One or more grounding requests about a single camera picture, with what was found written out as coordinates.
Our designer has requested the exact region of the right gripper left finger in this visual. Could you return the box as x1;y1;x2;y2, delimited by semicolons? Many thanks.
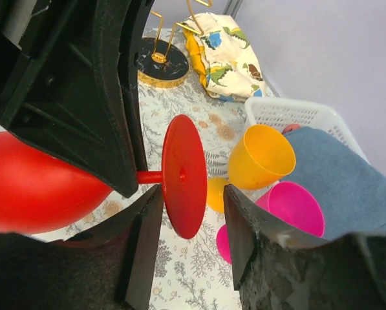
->
0;185;163;309

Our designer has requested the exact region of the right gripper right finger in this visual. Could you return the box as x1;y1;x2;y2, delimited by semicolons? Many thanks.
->
224;185;386;309

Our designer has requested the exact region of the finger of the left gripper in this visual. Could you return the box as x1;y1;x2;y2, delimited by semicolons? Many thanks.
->
0;1;152;197

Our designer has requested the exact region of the magenta plastic goblet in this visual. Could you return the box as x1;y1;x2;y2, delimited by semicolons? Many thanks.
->
216;180;326;265

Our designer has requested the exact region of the gold wine glass rack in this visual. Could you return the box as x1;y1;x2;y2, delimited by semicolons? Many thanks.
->
135;1;204;88

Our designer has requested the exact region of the red plastic wine glass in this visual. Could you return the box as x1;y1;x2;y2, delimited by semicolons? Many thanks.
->
0;115;207;239

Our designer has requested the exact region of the blue folded cloth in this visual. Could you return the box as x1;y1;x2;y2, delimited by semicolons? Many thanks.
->
284;127;386;240

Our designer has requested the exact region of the left yellow plastic goblet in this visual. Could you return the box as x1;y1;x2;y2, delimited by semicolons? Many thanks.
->
206;125;296;213

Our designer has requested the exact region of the pink folded cloth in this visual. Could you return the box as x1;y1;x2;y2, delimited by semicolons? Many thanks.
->
282;124;301;134

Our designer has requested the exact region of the dinosaur print cloth bag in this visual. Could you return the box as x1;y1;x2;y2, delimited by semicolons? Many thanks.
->
184;12;266;102

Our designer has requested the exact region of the white plastic basket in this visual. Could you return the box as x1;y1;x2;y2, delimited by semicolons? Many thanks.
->
243;96;367;160

